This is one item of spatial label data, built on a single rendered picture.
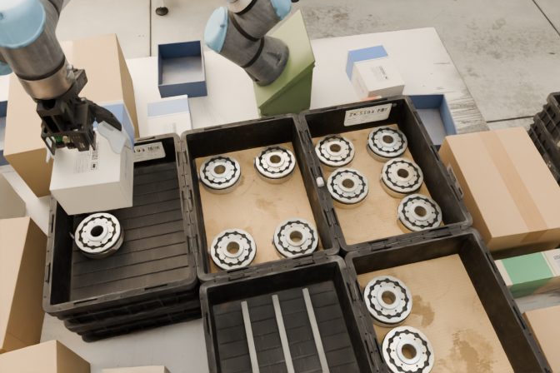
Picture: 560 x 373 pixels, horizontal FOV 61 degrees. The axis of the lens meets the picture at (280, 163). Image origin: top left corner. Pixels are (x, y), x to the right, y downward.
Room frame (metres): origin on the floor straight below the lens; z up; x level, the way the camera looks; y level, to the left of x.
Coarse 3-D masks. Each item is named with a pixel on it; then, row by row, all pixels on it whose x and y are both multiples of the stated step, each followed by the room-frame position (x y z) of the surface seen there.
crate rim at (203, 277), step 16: (208, 128) 0.75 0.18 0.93; (224, 128) 0.75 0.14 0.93; (304, 144) 0.70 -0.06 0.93; (192, 192) 0.56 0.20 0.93; (320, 192) 0.56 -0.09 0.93; (192, 208) 0.52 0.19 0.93; (192, 224) 0.49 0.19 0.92; (192, 240) 0.44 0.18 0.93; (336, 240) 0.44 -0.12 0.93; (320, 256) 0.41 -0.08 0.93; (224, 272) 0.37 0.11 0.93; (240, 272) 0.37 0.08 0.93
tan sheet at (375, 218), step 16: (368, 128) 0.83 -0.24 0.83; (352, 144) 0.78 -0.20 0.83; (368, 160) 0.72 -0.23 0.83; (368, 176) 0.67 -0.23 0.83; (368, 192) 0.62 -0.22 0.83; (384, 192) 0.62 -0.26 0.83; (336, 208) 0.58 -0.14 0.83; (368, 208) 0.58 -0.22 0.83; (384, 208) 0.58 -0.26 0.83; (352, 224) 0.53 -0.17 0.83; (368, 224) 0.53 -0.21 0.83; (384, 224) 0.53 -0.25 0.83; (352, 240) 0.49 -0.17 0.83; (368, 240) 0.49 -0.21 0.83
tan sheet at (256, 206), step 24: (288, 144) 0.78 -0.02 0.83; (240, 192) 0.62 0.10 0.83; (264, 192) 0.62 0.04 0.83; (288, 192) 0.62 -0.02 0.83; (216, 216) 0.55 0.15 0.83; (240, 216) 0.55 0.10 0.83; (264, 216) 0.55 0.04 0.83; (288, 216) 0.55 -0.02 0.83; (312, 216) 0.55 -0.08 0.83; (264, 240) 0.49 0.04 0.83
